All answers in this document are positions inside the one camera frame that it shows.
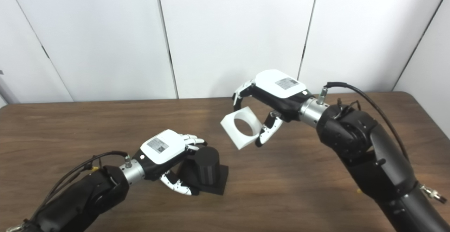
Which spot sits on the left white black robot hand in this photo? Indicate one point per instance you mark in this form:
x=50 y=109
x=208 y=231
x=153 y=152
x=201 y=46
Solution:
x=163 y=147

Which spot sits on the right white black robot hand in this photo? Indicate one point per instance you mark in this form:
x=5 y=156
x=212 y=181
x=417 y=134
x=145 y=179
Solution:
x=277 y=86

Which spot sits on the black peg with square base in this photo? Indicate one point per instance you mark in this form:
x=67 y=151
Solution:
x=207 y=168

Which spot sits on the white square piece with hole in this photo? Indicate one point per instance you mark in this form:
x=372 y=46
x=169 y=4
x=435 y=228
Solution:
x=232 y=128

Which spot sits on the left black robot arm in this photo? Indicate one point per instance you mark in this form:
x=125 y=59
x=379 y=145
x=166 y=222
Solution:
x=88 y=197

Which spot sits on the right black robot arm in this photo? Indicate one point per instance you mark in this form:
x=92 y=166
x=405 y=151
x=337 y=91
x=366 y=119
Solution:
x=369 y=147

